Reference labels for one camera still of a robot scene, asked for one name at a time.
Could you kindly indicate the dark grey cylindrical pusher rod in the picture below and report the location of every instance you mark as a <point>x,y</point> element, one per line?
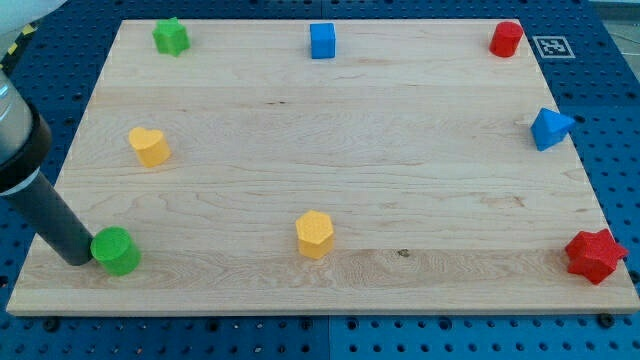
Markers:
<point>53,220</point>

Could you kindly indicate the green cylinder block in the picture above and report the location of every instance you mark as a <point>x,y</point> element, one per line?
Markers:
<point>116,251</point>

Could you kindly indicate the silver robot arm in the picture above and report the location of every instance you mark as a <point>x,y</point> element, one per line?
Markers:
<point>25,141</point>

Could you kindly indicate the yellow heart block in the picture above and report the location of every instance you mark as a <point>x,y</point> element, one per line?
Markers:
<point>150,145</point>

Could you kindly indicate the yellow black hazard tape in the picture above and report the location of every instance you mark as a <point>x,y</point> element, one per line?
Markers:
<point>14,44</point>

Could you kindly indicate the green star block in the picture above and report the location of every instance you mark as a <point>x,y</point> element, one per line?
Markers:
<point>171,37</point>

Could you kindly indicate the yellow hexagon block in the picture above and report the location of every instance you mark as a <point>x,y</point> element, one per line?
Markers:
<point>315,234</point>

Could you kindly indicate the blue cube block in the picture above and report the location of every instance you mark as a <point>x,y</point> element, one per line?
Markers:
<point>323,40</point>

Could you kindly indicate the light wooden board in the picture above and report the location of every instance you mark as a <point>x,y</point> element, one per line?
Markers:
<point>415,139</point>

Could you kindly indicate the red cylinder block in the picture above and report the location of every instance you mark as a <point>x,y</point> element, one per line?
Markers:
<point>505,39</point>

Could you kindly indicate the blue triangle block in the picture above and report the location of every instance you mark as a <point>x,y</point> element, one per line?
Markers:
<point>550,128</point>

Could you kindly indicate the white fiducial marker tag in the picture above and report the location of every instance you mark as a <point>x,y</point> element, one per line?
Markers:
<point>553,47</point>

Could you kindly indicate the red star block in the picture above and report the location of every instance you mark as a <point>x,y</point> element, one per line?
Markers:
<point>594,255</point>

